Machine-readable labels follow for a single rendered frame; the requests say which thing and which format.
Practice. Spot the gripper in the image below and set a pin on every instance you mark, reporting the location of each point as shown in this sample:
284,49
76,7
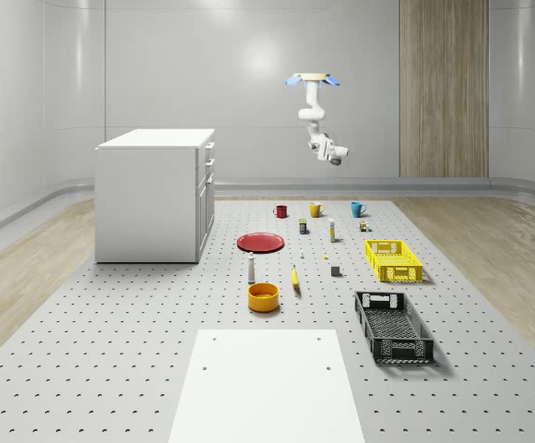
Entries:
326,148

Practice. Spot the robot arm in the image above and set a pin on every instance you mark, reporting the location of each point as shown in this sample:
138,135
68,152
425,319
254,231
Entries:
312,114

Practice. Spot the yellow mug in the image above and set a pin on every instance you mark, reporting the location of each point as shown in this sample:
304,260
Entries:
315,210

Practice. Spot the blue mug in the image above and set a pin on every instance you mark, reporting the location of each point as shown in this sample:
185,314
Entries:
357,209

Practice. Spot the drone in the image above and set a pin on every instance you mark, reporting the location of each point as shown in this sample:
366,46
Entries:
312,75

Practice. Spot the red mug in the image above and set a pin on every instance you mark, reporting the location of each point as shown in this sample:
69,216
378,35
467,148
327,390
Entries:
281,211

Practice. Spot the yellow white box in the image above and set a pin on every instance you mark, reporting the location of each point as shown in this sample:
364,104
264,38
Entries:
331,230

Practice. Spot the flat-sided can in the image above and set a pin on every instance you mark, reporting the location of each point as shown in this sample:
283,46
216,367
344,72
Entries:
303,226

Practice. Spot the puzzle cube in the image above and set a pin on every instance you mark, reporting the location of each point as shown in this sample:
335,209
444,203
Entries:
364,226

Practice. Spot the yellow basket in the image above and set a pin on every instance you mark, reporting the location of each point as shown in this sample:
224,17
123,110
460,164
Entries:
380,248

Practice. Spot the red plate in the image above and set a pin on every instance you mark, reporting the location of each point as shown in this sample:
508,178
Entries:
261,243

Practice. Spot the grey cube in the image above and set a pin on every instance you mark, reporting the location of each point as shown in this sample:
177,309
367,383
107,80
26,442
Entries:
336,271

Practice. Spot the banana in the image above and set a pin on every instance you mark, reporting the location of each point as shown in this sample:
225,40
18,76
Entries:
296,278

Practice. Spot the small white bottle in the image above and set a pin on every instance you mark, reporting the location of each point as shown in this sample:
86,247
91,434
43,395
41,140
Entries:
251,272

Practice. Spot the yellow bowl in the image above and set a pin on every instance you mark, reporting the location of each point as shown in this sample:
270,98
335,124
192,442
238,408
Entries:
263,300

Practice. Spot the white cabinet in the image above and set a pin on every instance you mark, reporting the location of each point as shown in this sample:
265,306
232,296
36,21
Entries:
147,203

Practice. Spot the dark grey basket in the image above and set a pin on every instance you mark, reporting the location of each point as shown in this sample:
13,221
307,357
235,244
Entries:
394,328

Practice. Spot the white board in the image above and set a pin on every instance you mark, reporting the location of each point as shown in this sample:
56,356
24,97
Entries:
266,387

